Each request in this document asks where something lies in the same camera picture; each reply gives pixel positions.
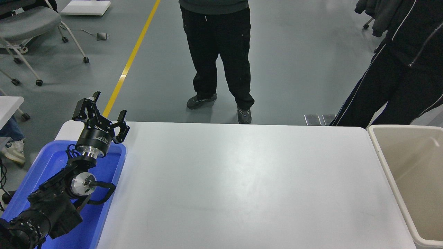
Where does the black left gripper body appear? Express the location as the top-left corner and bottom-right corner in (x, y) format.
(75, 123), (113, 155)

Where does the blue plastic tray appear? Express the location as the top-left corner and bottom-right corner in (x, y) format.
(0, 140), (127, 249)

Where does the small white side table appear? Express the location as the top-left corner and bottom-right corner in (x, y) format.
(0, 96), (25, 151)

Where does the person in blue jeans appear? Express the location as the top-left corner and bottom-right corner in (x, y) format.
(0, 116), (27, 166)

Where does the white flat board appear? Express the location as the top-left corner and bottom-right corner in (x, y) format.
(60, 0), (111, 16)

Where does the grey office chair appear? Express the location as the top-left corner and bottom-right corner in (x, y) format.
(0, 0), (90, 87)

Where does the person in plain black trousers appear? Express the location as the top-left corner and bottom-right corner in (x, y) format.
(179, 0), (255, 125)

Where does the person in white-striped black suit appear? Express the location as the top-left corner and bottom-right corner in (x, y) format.
(329, 0), (443, 128)

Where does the dark hanging jacket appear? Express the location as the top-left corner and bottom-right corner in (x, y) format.
(355, 0), (404, 37)

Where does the large pale plastic bin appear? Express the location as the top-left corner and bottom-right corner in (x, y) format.
(367, 124), (443, 249)

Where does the black cable bundle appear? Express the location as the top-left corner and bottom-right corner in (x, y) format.
(0, 157), (15, 212)

